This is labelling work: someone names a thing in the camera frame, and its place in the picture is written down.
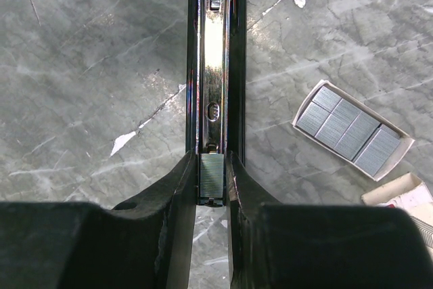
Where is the silver staple strip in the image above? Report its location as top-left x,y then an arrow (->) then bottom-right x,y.
199,154 -> 224,206

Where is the white staple box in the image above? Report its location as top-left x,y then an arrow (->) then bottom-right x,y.
361,173 -> 432,257

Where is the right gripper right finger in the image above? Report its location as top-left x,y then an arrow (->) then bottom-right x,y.
226,152 -> 432,288

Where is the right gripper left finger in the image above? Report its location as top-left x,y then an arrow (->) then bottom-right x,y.
1,152 -> 197,288

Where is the black stapler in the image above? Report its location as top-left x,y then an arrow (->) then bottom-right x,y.
185,0 -> 246,206

